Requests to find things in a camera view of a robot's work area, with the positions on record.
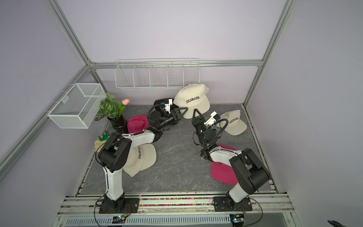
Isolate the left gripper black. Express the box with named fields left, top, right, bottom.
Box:
left=158, top=108, right=189, bottom=130

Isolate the cream cap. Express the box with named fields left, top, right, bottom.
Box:
left=173, top=84, right=210, bottom=119
left=123, top=143, right=157, bottom=177
left=220, top=109, right=247, bottom=136

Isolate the black cap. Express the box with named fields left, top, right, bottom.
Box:
left=154, top=98, right=177, bottom=111

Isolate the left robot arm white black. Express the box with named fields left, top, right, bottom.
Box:
left=96, top=106, right=188, bottom=214

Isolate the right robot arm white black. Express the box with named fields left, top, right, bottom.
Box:
left=192, top=109, right=271, bottom=209

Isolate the pink cap left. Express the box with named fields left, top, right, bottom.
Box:
left=127, top=115, right=149, bottom=133

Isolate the pink cap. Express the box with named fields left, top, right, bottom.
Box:
left=127, top=115, right=149, bottom=133
left=210, top=144, right=238, bottom=185

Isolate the pink cap right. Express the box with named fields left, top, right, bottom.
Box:
left=210, top=144, right=238, bottom=185

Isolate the pink tulip flower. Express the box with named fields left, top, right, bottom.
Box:
left=122, top=99, right=130, bottom=106

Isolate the black plant pot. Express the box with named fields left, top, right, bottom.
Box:
left=107, top=114, right=129, bottom=134

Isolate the green artificial plant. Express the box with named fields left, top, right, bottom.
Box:
left=95, top=93, right=126, bottom=121

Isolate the small green toy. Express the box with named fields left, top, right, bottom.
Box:
left=98, top=130, right=109, bottom=141

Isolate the green circuit board right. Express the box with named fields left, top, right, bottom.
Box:
left=230, top=214, right=245, bottom=226

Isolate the green circuit board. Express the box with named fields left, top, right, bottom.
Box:
left=112, top=216, right=126, bottom=224
left=230, top=214, right=245, bottom=226

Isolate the green circuit board left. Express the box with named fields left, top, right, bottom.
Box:
left=112, top=216, right=126, bottom=224

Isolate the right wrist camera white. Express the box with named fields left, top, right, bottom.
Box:
left=204, top=111, right=220, bottom=127

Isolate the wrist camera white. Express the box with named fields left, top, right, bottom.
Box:
left=204, top=111, right=220, bottom=127
left=164, top=98, right=173, bottom=114

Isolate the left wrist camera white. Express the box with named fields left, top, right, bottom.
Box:
left=164, top=98, right=173, bottom=114

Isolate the long white wire shelf basket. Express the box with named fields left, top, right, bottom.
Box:
left=114, top=58, right=200, bottom=89

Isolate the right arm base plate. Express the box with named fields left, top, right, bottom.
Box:
left=211, top=196, right=252, bottom=213

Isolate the white slotted cable duct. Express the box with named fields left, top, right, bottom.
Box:
left=63, top=214, right=232, bottom=227

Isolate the white wire cube basket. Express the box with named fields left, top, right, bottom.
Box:
left=48, top=83, right=106, bottom=129

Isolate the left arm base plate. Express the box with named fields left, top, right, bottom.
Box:
left=98, top=197, right=140, bottom=214

